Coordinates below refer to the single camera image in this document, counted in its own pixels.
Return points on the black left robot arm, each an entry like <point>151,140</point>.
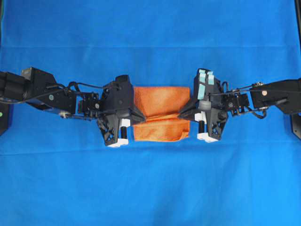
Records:
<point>40,90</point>

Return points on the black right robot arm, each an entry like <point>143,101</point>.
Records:
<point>258,97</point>

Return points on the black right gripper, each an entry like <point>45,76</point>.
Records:
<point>210,123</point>

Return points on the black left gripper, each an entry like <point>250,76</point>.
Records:
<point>113,121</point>

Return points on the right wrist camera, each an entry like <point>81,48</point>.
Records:
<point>206,90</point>

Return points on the blue table cloth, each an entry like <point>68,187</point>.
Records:
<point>58,172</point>

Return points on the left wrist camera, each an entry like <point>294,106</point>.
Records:
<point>118,94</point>

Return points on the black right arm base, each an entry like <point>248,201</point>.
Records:
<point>295,120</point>

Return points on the orange towel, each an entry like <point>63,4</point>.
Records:
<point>161,107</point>

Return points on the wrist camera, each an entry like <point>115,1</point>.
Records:
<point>118,94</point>
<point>206,90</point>

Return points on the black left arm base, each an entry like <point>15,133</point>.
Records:
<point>6,116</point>

